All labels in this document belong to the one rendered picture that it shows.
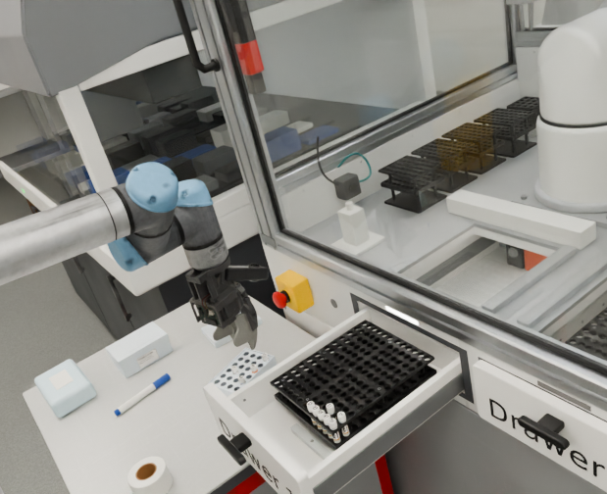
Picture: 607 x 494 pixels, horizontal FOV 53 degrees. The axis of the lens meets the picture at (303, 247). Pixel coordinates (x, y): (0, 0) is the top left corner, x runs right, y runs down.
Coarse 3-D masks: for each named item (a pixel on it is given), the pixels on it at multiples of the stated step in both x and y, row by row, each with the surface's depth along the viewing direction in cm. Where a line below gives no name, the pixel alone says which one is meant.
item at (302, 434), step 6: (294, 426) 102; (300, 426) 102; (294, 432) 102; (300, 432) 101; (306, 432) 100; (300, 438) 100; (306, 438) 99; (312, 438) 99; (306, 444) 99; (312, 444) 98; (318, 444) 97; (318, 450) 96; (324, 450) 96; (324, 456) 95
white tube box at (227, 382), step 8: (240, 352) 133; (248, 352) 133; (256, 352) 132; (232, 360) 131; (240, 360) 132; (248, 360) 131; (256, 360) 130; (272, 360) 128; (224, 368) 129; (240, 368) 130; (248, 368) 128; (264, 368) 127; (216, 376) 128; (224, 376) 128; (232, 376) 126; (248, 376) 126; (256, 376) 125; (216, 384) 125; (224, 384) 126; (232, 384) 124; (224, 392) 124; (232, 392) 122
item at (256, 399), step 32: (352, 320) 117; (384, 320) 116; (416, 352) 112; (448, 352) 103; (256, 384) 107; (448, 384) 99; (256, 416) 108; (288, 416) 106; (384, 416) 93; (416, 416) 96; (288, 448) 100; (352, 448) 90; (384, 448) 94; (320, 480) 87
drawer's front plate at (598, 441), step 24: (480, 360) 94; (480, 384) 94; (504, 384) 89; (528, 384) 87; (480, 408) 97; (504, 408) 92; (528, 408) 87; (552, 408) 83; (576, 408) 82; (528, 432) 90; (576, 432) 81; (600, 432) 78; (552, 456) 88; (576, 456) 84; (600, 456) 80; (600, 480) 82
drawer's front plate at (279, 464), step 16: (208, 384) 104; (208, 400) 105; (224, 400) 100; (224, 416) 101; (240, 416) 96; (224, 432) 107; (240, 432) 96; (256, 432) 92; (256, 448) 93; (272, 448) 88; (256, 464) 97; (272, 464) 89; (288, 464) 85; (272, 480) 94; (288, 480) 86; (304, 480) 83
